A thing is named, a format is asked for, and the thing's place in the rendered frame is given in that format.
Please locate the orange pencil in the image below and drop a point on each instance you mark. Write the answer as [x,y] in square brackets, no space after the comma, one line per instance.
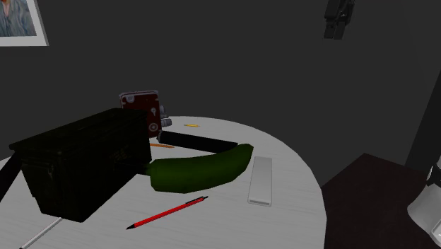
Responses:
[162,145]

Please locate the red vintage camera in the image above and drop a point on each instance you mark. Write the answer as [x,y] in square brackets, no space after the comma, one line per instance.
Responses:
[144,103]

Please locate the small yellow flat object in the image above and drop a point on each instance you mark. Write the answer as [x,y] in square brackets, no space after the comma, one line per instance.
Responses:
[191,125]

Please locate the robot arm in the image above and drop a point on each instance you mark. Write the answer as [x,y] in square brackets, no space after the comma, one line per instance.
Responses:
[424,138]

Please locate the red pen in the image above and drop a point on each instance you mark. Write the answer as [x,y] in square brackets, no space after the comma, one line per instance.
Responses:
[168,212]

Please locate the white remote control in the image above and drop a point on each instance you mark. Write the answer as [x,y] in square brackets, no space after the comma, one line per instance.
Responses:
[260,179]

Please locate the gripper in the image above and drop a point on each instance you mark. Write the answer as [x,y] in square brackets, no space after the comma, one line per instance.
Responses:
[339,8]

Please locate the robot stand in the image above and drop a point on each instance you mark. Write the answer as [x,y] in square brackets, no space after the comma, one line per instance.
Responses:
[368,207]

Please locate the white framed wall picture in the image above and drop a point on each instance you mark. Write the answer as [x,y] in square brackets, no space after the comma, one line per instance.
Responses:
[17,20]

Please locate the white round table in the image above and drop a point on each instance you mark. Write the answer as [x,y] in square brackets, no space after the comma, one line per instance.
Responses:
[241,224]

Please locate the dark green box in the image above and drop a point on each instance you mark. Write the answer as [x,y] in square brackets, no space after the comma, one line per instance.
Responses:
[82,162]

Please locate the thin white stick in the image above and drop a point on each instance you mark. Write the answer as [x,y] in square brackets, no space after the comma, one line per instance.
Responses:
[39,234]

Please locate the black cylinder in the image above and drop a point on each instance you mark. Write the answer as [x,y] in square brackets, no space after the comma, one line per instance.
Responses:
[196,141]

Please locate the green cucumber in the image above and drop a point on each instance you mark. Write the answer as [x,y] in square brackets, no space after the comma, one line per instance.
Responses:
[196,172]

